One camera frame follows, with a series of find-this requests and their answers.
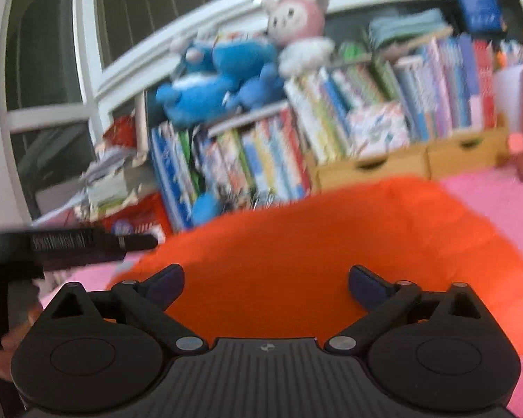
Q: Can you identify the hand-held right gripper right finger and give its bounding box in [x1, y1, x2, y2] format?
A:
[325, 265, 495, 355]

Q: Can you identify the stack of magazines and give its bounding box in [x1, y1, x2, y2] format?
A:
[76, 148, 158, 223]

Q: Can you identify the wooden drawer organizer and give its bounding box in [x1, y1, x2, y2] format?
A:
[307, 115, 510, 192]

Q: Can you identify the red crate with blue sticker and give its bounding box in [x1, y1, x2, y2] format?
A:
[100, 194, 175, 245]

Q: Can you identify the white framed window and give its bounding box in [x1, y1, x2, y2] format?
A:
[0, 0, 463, 227]

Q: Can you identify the stack of teal folders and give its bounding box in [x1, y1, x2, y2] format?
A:
[368, 9, 454, 48]

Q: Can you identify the person's left hand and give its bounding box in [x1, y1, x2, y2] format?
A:
[0, 309, 42, 381]

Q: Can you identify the white box with colourful print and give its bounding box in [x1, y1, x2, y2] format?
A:
[346, 102, 410, 157]

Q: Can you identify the pink rabbit print blanket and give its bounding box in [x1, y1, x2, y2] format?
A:
[39, 168, 523, 418]

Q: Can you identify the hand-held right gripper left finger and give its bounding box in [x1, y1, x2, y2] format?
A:
[46, 263, 210, 355]

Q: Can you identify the pink and white plush toy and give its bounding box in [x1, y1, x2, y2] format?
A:
[261, 0, 336, 77]

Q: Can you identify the orange puffer jacket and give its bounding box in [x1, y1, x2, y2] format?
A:
[107, 176, 523, 358]

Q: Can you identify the row of books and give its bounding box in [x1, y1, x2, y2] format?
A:
[150, 32, 523, 231]

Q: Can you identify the plain red plastic crate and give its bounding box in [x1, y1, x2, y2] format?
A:
[102, 115, 138, 149]

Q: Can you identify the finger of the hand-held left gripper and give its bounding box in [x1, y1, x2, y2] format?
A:
[120, 233, 160, 253]
[44, 253, 127, 273]

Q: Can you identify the blue plush toy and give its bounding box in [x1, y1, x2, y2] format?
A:
[170, 37, 288, 109]

